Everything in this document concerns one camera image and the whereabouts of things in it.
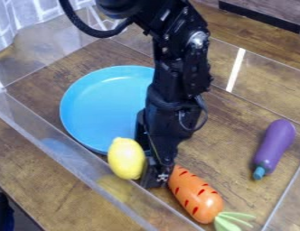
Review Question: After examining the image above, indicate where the purple toy eggplant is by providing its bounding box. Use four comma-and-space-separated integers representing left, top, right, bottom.
252, 119, 295, 180

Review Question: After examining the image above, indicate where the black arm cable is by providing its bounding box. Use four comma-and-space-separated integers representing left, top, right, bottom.
56, 0, 132, 40

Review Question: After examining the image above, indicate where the white patterned curtain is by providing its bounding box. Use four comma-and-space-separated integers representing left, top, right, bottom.
0, 0, 96, 53

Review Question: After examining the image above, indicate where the yellow toy lemon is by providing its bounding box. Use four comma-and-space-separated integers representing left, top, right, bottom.
107, 137, 144, 180

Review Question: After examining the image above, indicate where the orange toy carrot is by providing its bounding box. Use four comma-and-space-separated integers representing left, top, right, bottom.
168, 165, 255, 231

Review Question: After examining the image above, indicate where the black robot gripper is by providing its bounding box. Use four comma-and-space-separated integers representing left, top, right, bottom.
133, 89, 207, 189

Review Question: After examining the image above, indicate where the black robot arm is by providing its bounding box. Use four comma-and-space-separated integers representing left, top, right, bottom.
95, 0, 212, 189

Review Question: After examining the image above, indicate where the blue round plate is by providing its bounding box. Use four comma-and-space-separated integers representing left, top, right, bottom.
59, 65, 153, 155

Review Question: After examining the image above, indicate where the clear acrylic enclosure wall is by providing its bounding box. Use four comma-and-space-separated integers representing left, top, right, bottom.
0, 5, 300, 231

